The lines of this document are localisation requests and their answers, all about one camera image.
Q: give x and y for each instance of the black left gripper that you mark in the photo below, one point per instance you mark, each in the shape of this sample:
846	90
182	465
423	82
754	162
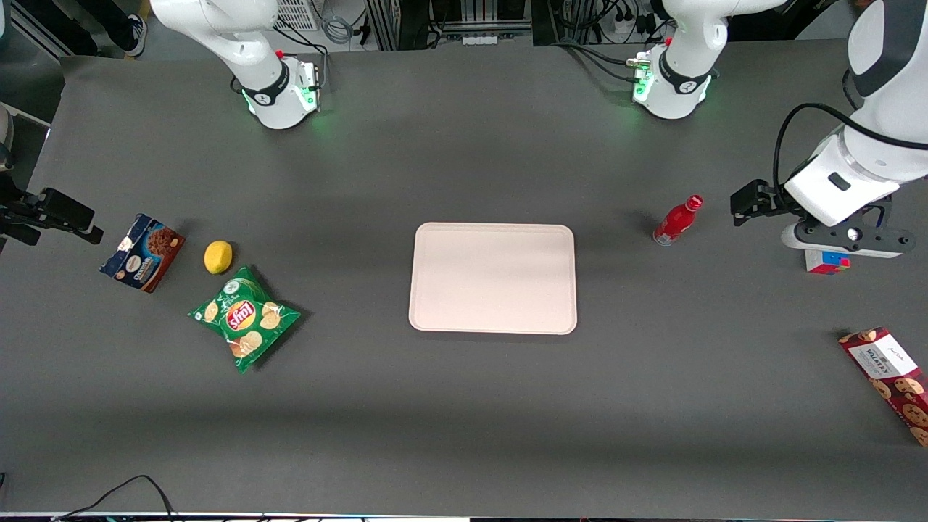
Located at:
771	199

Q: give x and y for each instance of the red cookie box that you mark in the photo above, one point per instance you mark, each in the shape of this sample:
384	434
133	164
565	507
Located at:
895	380

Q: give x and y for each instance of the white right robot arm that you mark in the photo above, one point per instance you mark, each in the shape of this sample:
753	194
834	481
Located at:
254	58

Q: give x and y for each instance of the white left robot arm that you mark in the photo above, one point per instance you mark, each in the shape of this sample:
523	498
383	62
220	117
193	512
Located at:
681	65

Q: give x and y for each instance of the blue chocolate cookie box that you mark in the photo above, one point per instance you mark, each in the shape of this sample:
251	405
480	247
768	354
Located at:
145	252

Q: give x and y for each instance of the beige plastic tray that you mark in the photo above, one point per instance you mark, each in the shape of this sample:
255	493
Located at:
493	279

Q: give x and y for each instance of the white vented box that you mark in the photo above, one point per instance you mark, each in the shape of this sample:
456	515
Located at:
297	13

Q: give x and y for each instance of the Rubik's cube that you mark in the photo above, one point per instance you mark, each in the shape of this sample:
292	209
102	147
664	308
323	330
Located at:
826	263

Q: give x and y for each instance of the red bottle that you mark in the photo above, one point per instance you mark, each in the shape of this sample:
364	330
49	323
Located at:
676	221

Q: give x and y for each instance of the yellow lemon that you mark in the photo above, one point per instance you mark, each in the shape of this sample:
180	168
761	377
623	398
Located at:
217	257

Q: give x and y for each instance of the person's dark trouser leg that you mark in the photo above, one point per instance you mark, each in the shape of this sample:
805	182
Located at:
72	22

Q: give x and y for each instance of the dark sneaker white sole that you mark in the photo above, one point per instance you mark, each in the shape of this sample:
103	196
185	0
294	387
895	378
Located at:
136	35

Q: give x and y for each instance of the green Lay's chip bag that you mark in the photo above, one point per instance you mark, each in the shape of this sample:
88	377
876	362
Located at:
243	319

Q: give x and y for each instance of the power strip with plugs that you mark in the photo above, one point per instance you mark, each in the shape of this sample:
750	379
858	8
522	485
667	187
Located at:
632	22

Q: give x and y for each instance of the black equipment rack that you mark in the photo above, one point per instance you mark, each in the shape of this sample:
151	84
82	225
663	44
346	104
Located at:
507	14

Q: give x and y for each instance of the white power strip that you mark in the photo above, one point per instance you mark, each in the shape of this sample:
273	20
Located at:
481	39

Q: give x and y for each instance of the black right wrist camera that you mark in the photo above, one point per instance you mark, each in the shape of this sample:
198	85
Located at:
65	212

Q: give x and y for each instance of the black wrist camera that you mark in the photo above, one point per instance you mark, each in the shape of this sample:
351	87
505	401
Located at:
65	212
757	201

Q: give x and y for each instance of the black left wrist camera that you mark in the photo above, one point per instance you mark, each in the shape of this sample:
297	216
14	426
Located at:
757	201

